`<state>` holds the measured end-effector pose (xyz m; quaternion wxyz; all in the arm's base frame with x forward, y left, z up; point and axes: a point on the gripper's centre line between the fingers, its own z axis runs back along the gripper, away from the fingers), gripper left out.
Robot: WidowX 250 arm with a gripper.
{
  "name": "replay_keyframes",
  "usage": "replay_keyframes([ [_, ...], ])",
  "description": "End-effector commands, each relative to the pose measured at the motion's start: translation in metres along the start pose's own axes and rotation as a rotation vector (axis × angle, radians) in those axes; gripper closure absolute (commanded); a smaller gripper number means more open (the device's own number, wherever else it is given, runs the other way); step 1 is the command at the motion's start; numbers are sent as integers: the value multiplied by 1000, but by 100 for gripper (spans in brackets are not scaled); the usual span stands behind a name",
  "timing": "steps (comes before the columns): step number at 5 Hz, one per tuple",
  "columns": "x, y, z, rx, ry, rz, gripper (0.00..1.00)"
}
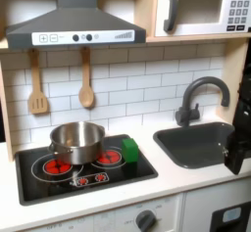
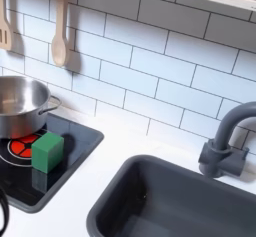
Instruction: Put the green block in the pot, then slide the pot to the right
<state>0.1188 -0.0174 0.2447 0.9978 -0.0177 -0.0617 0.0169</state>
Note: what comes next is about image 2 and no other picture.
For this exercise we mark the green block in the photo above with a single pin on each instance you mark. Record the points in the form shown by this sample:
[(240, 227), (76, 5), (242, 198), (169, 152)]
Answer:
[(46, 152)]

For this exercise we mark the black stove top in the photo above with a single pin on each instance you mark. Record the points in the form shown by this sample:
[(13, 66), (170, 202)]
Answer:
[(73, 141)]

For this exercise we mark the wooden spoon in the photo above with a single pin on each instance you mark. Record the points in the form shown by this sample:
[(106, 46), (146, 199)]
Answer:
[(60, 44)]

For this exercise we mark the grey tap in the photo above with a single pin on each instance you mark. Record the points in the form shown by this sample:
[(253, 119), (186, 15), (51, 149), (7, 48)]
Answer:
[(223, 147)]

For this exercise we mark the grey sink basin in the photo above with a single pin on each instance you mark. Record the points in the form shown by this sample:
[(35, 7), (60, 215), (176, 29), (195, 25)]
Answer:
[(176, 204)]

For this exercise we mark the steel pot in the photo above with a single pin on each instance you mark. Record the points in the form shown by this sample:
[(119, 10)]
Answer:
[(20, 104)]

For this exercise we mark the wooden slotted spatula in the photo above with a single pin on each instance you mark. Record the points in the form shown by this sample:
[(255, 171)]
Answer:
[(4, 34)]

